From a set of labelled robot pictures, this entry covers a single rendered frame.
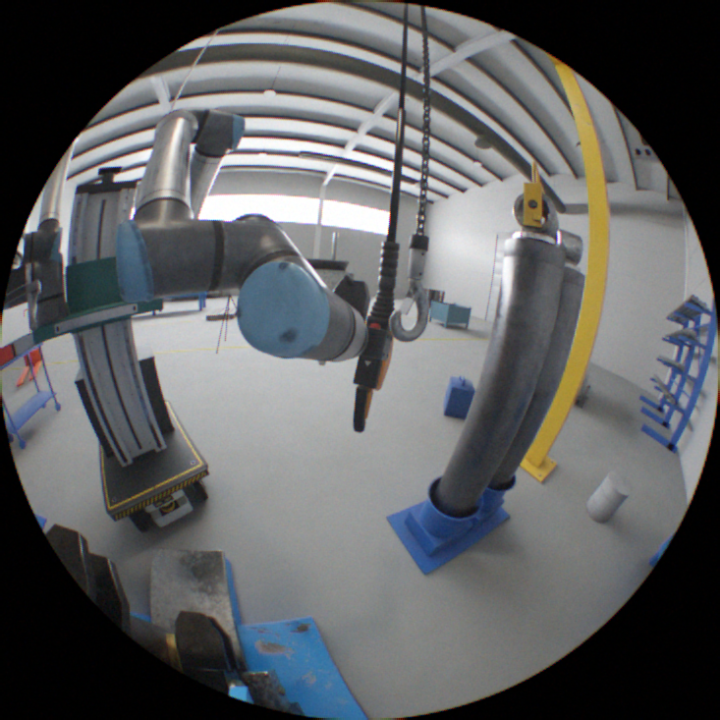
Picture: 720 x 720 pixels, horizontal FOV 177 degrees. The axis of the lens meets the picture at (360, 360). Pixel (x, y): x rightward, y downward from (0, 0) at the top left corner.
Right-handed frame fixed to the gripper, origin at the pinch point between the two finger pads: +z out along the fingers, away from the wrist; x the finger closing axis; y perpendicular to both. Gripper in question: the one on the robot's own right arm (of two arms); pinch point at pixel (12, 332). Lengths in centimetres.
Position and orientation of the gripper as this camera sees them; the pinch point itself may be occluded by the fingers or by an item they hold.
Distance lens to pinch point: 71.3
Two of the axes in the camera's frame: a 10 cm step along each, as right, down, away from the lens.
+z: 3.2, 9.1, 2.7
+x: -4.3, 3.9, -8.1
